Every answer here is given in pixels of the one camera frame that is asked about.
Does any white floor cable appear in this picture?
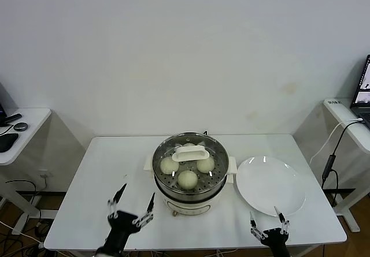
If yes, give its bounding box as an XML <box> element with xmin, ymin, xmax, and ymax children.
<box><xmin>0</xmin><ymin>222</ymin><xmax>41</xmax><ymax>243</ymax></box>

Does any grey monitor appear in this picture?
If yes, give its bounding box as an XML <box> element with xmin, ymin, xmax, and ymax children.
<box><xmin>0</xmin><ymin>82</ymin><xmax>15</xmax><ymax>119</ymax></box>

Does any stainless steel steamer basket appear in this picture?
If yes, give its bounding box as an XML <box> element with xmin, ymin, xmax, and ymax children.
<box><xmin>151</xmin><ymin>132</ymin><xmax>228</xmax><ymax>196</ymax></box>

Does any white side desk with mouse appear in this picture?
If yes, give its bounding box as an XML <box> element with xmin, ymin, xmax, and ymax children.
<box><xmin>0</xmin><ymin>108</ymin><xmax>53</xmax><ymax>236</ymax></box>

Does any black remote control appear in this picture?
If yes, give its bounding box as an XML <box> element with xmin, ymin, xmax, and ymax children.
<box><xmin>0</xmin><ymin>113</ymin><xmax>23</xmax><ymax>124</ymax></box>

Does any white charging cable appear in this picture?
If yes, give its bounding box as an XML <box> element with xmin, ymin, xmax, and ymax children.
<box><xmin>309</xmin><ymin>118</ymin><xmax>364</xmax><ymax>165</ymax></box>

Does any white round plate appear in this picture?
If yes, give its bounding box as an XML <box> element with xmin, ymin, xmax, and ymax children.
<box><xmin>235</xmin><ymin>155</ymin><xmax>306</xmax><ymax>217</ymax></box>

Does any white side desk with laptop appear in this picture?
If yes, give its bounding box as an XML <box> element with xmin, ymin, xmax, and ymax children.
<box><xmin>323</xmin><ymin>97</ymin><xmax>370</xmax><ymax>232</ymax></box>

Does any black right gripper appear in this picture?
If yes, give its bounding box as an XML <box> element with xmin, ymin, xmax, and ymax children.
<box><xmin>249</xmin><ymin>206</ymin><xmax>290</xmax><ymax>257</ymax></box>

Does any glass lid with cream handle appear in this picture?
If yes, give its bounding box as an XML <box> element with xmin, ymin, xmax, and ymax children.
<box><xmin>153</xmin><ymin>133</ymin><xmax>228</xmax><ymax>191</ymax></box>

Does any black floor cable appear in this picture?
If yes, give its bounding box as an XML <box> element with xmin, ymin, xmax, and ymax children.
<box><xmin>5</xmin><ymin>180</ymin><xmax>45</xmax><ymax>200</ymax></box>

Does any white wall socket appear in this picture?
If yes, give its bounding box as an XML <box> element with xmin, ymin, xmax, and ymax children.
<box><xmin>37</xmin><ymin>169</ymin><xmax>55</xmax><ymax>180</ymax></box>

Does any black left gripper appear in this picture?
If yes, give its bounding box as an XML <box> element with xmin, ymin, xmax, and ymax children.
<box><xmin>98</xmin><ymin>183</ymin><xmax>156</xmax><ymax>255</ymax></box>

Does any black laptop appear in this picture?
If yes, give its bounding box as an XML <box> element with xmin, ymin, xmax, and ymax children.
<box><xmin>349</xmin><ymin>54</ymin><xmax>370</xmax><ymax>120</ymax></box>

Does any white steamed baozi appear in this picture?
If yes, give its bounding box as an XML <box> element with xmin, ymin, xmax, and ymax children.
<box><xmin>179</xmin><ymin>143</ymin><xmax>198</xmax><ymax>154</ymax></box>
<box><xmin>196</xmin><ymin>157</ymin><xmax>216</xmax><ymax>174</ymax></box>
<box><xmin>160</xmin><ymin>156</ymin><xmax>179</xmax><ymax>175</ymax></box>
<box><xmin>177</xmin><ymin>170</ymin><xmax>199</xmax><ymax>191</ymax></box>

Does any cream electric cooking pot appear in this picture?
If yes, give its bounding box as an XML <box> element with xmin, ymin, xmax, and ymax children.
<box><xmin>143</xmin><ymin>154</ymin><xmax>237</xmax><ymax>218</ymax></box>

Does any black cable with adapter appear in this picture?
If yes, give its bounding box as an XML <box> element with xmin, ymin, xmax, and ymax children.
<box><xmin>320</xmin><ymin>121</ymin><xmax>364</xmax><ymax>208</ymax></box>

